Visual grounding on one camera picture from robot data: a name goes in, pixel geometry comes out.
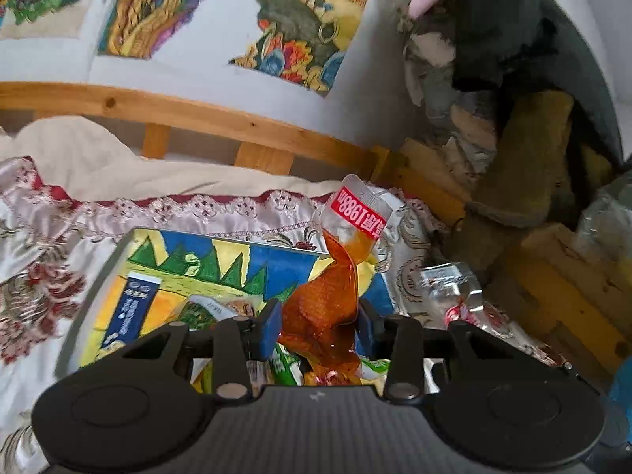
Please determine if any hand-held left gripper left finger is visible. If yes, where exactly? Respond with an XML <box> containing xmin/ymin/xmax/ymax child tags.
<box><xmin>121</xmin><ymin>299</ymin><xmax>283</xmax><ymax>401</ymax></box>

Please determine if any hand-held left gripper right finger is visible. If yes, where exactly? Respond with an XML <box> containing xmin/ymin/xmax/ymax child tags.
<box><xmin>356</xmin><ymin>297</ymin><xmax>574</xmax><ymax>401</ymax></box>

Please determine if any orange chicken snack packet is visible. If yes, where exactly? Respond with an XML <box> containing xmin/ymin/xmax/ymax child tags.
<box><xmin>279</xmin><ymin>174</ymin><xmax>396</xmax><ymax>386</ymax></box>

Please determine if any grey metal tray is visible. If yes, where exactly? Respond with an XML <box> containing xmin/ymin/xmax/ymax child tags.
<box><xmin>52</xmin><ymin>227</ymin><xmax>445</xmax><ymax>396</ymax></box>

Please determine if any light green snack packet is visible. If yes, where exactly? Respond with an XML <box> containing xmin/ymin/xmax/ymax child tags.
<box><xmin>274</xmin><ymin>343</ymin><xmax>309</xmax><ymax>386</ymax></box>

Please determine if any colourful printed tray liner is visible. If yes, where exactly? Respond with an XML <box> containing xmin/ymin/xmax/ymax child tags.
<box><xmin>94</xmin><ymin>234</ymin><xmax>396</xmax><ymax>386</ymax></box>

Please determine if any clear plastic snack packet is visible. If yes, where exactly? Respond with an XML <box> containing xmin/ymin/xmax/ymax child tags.
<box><xmin>419</xmin><ymin>261</ymin><xmax>502</xmax><ymax>331</ymax></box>

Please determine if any floral patterned blanket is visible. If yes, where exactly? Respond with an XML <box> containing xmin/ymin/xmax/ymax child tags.
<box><xmin>0</xmin><ymin>155</ymin><xmax>608</xmax><ymax>474</ymax></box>

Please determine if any patchwork cloth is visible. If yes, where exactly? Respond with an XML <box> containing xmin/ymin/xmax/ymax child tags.
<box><xmin>402</xmin><ymin>15</ymin><xmax>499</xmax><ymax>179</ymax></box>

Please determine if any cream cloth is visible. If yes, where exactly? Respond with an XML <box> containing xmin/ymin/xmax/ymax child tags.
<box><xmin>0</xmin><ymin>116</ymin><xmax>346</xmax><ymax>203</ymax></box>

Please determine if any dark olive plush toy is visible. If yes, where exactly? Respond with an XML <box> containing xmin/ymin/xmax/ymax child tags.
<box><xmin>400</xmin><ymin>0</ymin><xmax>623</xmax><ymax>267</ymax></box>

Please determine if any wooden bed frame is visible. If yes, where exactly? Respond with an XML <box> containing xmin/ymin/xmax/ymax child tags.
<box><xmin>0</xmin><ymin>81</ymin><xmax>632</xmax><ymax>386</ymax></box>

